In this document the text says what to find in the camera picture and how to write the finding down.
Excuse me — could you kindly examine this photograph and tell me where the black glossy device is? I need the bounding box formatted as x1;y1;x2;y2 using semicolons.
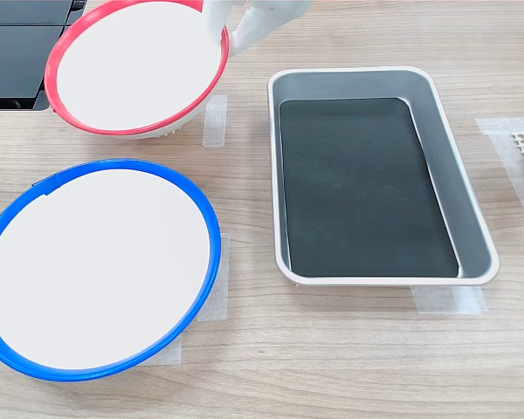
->
0;0;89;113

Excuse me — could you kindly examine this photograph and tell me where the blue-rimmed white plate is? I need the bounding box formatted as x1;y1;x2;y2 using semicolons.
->
0;158;224;383

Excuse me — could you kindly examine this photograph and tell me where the steel tray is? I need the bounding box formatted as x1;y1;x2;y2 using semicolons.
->
266;65;500;288

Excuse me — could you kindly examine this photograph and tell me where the red-rimmed white plate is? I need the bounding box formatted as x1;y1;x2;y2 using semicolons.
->
44;0;231;141

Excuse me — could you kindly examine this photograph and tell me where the translucent masking tape strip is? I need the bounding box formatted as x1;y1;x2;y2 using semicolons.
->
474;116;524;135
196;232;231;323
487;132;524;246
202;94;229;149
410;285;489;316
141;330;185;368

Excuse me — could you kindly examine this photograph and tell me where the black tray mat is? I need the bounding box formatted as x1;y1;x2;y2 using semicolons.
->
278;97;461;279

